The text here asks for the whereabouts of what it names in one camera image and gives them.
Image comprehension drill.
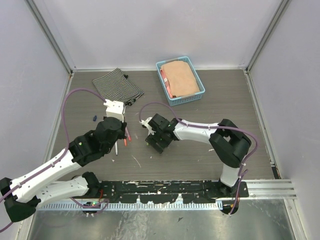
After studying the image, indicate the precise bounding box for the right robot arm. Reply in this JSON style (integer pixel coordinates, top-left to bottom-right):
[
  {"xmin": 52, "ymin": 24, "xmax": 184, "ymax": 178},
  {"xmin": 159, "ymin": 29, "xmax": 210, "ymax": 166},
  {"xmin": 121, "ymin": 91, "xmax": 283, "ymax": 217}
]
[{"xmin": 140, "ymin": 114, "xmax": 252, "ymax": 198}]

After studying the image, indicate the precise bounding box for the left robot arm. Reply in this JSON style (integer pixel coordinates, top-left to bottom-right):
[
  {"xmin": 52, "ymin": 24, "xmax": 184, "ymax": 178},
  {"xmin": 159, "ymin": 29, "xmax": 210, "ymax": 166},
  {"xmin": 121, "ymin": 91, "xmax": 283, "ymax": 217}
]
[{"xmin": 0, "ymin": 117, "xmax": 127, "ymax": 223}]

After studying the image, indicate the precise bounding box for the white pen blue end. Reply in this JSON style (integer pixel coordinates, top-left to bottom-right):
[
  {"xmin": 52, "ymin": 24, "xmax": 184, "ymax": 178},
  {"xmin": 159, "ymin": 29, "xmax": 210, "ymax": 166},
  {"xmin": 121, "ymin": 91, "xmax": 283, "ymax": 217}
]
[{"xmin": 114, "ymin": 141, "xmax": 118, "ymax": 156}]

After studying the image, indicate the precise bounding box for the orange highlighter pen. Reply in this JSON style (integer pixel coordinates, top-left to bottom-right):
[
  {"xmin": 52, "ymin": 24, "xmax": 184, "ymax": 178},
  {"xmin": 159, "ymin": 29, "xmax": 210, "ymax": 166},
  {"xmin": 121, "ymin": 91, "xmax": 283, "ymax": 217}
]
[{"xmin": 123, "ymin": 138, "xmax": 128, "ymax": 147}]

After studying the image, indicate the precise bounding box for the purple highlighter pen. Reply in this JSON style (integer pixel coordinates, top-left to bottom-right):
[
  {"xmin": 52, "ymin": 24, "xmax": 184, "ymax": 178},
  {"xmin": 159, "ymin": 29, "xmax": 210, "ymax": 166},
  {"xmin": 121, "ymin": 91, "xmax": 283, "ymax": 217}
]
[{"xmin": 125, "ymin": 127, "xmax": 132, "ymax": 142}]

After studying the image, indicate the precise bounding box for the light blue plastic basket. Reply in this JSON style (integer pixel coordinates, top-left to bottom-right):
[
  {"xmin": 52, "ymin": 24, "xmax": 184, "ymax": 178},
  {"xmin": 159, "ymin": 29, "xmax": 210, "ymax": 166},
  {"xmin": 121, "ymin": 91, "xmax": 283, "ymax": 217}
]
[{"xmin": 155, "ymin": 56, "xmax": 206, "ymax": 106}]

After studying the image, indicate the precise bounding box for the peach folded towel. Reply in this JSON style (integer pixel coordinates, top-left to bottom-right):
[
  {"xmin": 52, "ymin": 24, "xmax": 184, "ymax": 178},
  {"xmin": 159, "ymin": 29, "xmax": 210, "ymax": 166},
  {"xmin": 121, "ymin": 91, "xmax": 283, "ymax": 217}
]
[{"xmin": 160, "ymin": 60, "xmax": 200, "ymax": 98}]

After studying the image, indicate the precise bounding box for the black white striped cloth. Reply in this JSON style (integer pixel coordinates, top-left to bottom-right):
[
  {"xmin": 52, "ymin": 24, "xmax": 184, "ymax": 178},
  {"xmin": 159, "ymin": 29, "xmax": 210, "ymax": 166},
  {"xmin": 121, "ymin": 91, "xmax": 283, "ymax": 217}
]
[{"xmin": 92, "ymin": 68, "xmax": 144, "ymax": 106}]

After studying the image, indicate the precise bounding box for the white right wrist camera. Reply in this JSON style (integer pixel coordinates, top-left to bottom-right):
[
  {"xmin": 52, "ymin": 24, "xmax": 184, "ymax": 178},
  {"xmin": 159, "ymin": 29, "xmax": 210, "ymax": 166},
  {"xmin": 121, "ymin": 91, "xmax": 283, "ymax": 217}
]
[{"xmin": 139, "ymin": 117, "xmax": 155, "ymax": 135}]

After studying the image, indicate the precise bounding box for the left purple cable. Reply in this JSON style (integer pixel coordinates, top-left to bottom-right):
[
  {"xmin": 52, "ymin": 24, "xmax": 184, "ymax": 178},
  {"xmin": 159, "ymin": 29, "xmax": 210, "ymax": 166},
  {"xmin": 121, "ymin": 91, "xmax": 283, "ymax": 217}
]
[{"xmin": 0, "ymin": 88, "xmax": 111, "ymax": 233}]

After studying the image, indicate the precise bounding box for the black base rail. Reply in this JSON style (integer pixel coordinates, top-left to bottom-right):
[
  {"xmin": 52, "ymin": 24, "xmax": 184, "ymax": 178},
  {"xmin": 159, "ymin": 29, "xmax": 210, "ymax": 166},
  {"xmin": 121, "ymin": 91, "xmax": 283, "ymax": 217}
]
[{"xmin": 94, "ymin": 180, "xmax": 249, "ymax": 204}]

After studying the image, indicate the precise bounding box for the grey slotted cable duct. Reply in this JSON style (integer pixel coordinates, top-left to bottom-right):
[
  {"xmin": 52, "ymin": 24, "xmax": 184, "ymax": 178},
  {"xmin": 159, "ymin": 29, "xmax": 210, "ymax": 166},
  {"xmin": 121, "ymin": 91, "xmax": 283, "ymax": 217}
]
[{"xmin": 40, "ymin": 199, "xmax": 223, "ymax": 211}]

